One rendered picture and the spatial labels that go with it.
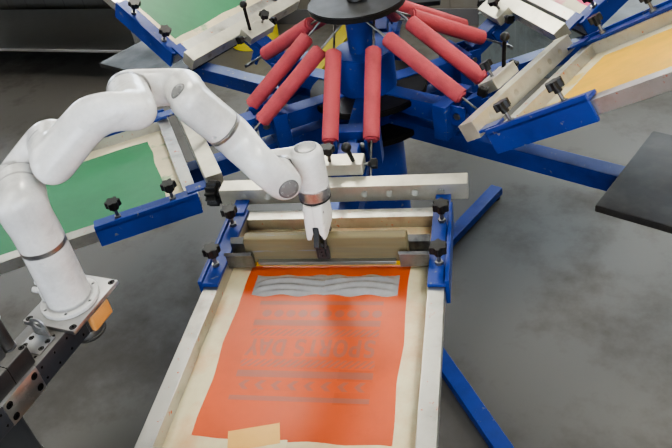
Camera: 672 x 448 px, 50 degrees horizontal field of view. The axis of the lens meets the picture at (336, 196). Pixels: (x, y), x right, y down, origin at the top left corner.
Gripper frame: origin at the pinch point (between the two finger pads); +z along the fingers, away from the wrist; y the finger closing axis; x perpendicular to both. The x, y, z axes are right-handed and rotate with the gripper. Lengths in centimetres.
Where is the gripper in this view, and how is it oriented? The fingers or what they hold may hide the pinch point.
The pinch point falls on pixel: (325, 245)
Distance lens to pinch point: 176.6
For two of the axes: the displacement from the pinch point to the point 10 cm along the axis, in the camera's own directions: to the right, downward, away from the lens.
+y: -1.6, 5.9, -7.9
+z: 1.5, 8.1, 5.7
